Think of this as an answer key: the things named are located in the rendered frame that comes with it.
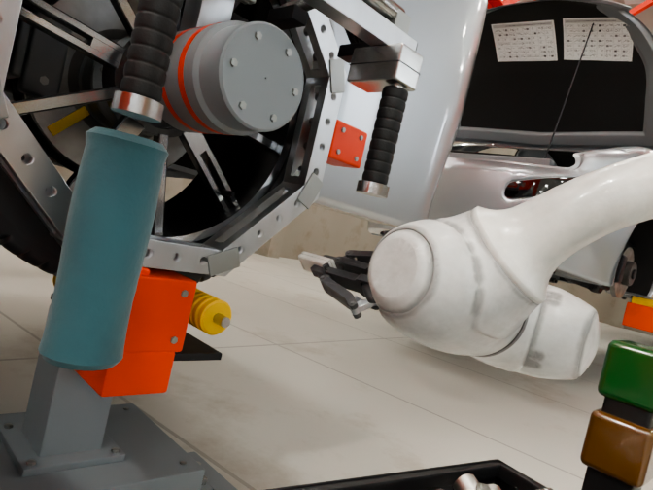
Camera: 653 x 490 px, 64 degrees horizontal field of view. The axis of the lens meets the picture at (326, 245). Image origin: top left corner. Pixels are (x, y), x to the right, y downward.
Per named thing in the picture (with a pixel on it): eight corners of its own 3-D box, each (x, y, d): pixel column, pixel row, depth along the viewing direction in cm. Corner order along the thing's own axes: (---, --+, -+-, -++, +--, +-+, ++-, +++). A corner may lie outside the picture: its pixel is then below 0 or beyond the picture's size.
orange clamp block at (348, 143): (300, 154, 98) (332, 166, 104) (329, 157, 92) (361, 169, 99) (309, 118, 97) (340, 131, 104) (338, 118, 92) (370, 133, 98)
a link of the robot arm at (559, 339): (493, 276, 68) (444, 248, 59) (621, 306, 57) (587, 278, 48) (467, 355, 67) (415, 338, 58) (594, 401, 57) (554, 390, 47)
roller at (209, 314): (153, 295, 104) (158, 266, 104) (236, 340, 83) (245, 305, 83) (124, 293, 100) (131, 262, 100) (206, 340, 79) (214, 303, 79)
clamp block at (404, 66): (367, 93, 78) (375, 58, 78) (416, 92, 71) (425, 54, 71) (345, 81, 74) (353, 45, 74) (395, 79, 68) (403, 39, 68)
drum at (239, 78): (209, 143, 83) (228, 55, 82) (295, 151, 68) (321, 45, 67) (123, 115, 73) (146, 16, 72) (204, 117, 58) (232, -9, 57)
